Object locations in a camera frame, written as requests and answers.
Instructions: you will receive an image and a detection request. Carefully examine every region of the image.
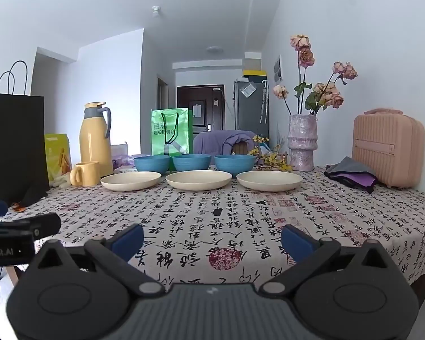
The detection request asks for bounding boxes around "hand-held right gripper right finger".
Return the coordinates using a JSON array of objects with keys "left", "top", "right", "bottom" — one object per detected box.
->
[{"left": 260, "top": 224, "right": 397, "bottom": 296}]

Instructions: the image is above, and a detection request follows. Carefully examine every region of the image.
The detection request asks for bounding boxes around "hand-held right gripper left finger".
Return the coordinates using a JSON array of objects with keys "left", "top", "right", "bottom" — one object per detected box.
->
[{"left": 28, "top": 224, "right": 165, "bottom": 297}]

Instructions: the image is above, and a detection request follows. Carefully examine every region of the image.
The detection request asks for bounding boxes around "cream plate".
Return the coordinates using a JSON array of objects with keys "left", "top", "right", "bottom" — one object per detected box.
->
[
  {"left": 100, "top": 171, "right": 162, "bottom": 192},
  {"left": 237, "top": 170, "right": 303, "bottom": 191},
  {"left": 166, "top": 170, "right": 232, "bottom": 191}
]

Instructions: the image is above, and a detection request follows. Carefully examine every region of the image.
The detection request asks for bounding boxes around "blue bowl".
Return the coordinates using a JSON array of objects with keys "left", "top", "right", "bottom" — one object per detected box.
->
[
  {"left": 214, "top": 154, "right": 256, "bottom": 172},
  {"left": 133, "top": 155, "right": 171, "bottom": 175},
  {"left": 172, "top": 154, "right": 212, "bottom": 173}
]

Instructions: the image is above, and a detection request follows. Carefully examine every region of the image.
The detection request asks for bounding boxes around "yellow mug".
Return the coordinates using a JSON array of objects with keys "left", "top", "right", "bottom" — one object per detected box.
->
[{"left": 70, "top": 161, "right": 101, "bottom": 187}]

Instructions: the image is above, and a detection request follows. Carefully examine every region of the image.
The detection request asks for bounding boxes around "black paper bag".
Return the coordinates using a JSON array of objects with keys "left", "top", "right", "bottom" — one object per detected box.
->
[{"left": 0, "top": 60, "right": 50, "bottom": 208}]

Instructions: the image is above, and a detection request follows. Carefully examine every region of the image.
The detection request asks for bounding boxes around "yellow green snack box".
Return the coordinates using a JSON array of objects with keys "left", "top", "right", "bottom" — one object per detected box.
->
[{"left": 44, "top": 133, "right": 72, "bottom": 185}]

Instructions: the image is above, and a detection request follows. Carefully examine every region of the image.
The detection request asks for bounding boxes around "calligraphy printed tablecloth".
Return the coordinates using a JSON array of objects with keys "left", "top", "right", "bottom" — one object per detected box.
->
[{"left": 0, "top": 166, "right": 425, "bottom": 291}]

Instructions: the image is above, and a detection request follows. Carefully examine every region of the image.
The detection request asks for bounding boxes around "purple plastic packet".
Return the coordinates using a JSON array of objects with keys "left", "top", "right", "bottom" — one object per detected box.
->
[{"left": 112, "top": 154, "right": 139, "bottom": 169}]

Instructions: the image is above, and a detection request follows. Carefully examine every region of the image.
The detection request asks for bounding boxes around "yellow flower branch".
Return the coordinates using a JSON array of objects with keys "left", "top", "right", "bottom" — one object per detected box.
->
[{"left": 248, "top": 135, "right": 293, "bottom": 172}]

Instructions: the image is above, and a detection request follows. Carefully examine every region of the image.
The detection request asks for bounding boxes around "purple folded cloth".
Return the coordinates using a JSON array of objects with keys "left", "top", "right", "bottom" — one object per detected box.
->
[{"left": 331, "top": 172, "right": 377, "bottom": 193}]

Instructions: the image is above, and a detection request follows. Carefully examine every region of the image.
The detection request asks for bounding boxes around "white plastic container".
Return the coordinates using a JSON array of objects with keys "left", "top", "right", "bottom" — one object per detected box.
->
[{"left": 110, "top": 143, "right": 130, "bottom": 167}]

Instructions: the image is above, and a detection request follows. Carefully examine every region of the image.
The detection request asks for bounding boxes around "grey folded cloth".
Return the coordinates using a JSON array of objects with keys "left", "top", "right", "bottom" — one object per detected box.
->
[{"left": 325, "top": 156, "right": 376, "bottom": 179}]

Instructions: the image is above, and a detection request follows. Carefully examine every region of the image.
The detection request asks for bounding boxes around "yellow thermos jug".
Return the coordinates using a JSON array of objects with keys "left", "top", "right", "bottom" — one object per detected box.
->
[{"left": 79, "top": 101, "right": 114, "bottom": 178}]

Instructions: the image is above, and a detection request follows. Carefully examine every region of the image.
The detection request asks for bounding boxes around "pink textured vase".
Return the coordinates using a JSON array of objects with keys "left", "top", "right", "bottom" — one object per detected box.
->
[{"left": 288, "top": 114, "right": 318, "bottom": 171}]

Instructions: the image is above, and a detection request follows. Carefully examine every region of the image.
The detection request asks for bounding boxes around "green paper bag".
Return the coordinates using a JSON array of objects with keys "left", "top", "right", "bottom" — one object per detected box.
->
[{"left": 151, "top": 108, "right": 194, "bottom": 158}]

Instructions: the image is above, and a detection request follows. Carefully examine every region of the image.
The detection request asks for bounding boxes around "purple garment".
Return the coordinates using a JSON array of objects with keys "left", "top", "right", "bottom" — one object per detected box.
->
[{"left": 193, "top": 130, "right": 259, "bottom": 156}]

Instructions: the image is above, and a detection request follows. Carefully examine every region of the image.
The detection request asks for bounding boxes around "pink ribbed case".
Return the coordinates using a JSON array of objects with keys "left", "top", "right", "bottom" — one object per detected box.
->
[{"left": 352, "top": 109, "right": 425, "bottom": 188}]

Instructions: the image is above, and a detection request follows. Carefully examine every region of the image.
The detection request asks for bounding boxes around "grey refrigerator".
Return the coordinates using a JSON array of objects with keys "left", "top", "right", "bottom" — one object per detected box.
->
[{"left": 233, "top": 80, "right": 270, "bottom": 139}]

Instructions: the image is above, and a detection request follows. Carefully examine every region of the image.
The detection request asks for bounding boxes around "hanging folded umbrella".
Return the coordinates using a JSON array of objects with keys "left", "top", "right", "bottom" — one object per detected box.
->
[{"left": 260, "top": 80, "right": 270, "bottom": 124}]

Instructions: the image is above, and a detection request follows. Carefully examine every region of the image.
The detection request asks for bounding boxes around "wooden interior door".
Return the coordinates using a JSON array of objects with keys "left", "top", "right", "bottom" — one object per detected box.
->
[{"left": 157, "top": 76, "right": 169, "bottom": 110}]

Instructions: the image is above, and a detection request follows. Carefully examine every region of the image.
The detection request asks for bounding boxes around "dark brown entrance door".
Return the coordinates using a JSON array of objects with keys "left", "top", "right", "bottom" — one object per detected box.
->
[{"left": 176, "top": 84, "right": 225, "bottom": 135}]

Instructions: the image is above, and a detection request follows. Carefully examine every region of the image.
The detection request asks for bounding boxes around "bunch of dried roses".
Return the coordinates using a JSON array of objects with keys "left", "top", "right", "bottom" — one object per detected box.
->
[{"left": 273, "top": 35, "right": 358, "bottom": 116}]

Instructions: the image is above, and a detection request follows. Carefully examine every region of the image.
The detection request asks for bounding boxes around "grey wall panel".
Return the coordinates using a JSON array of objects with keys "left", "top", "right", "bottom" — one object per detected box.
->
[{"left": 273, "top": 55, "right": 283, "bottom": 85}]

